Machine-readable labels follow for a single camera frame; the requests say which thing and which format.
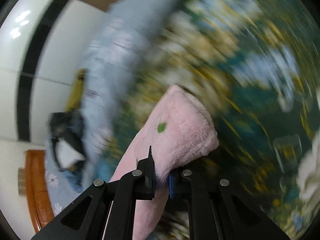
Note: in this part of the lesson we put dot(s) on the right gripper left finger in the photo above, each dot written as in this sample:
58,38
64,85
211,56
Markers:
104,210

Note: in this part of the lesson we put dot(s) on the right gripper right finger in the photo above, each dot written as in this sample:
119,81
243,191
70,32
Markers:
218,206

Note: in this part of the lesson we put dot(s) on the pink fleece pajama garment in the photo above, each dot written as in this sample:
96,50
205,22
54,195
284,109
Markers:
178,131

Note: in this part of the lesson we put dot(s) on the wooden bed headboard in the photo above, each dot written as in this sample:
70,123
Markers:
40,209

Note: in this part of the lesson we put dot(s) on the black dark garment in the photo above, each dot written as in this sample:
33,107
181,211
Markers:
67,130

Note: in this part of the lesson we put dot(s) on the olive green garment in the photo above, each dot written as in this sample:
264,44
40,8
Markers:
74,99

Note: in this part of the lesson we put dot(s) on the grey floral quilt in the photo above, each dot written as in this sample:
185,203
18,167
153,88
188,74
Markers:
112,60

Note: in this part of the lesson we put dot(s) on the teal floral plush blanket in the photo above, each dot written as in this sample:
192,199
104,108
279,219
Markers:
254,65

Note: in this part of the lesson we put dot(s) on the white black sliding wardrobe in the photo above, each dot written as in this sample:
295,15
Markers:
42,43

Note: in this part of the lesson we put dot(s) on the wall switch panel row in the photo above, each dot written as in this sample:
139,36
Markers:
21,182

